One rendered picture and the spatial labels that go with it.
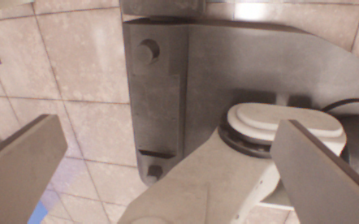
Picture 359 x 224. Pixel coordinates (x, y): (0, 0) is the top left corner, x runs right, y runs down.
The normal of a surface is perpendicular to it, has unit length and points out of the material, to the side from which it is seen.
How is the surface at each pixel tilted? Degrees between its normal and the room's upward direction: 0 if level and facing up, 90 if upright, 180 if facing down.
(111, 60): 0
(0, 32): 0
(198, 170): 90
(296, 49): 0
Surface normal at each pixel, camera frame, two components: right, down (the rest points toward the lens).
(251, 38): -0.20, 0.49
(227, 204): 0.03, -0.86
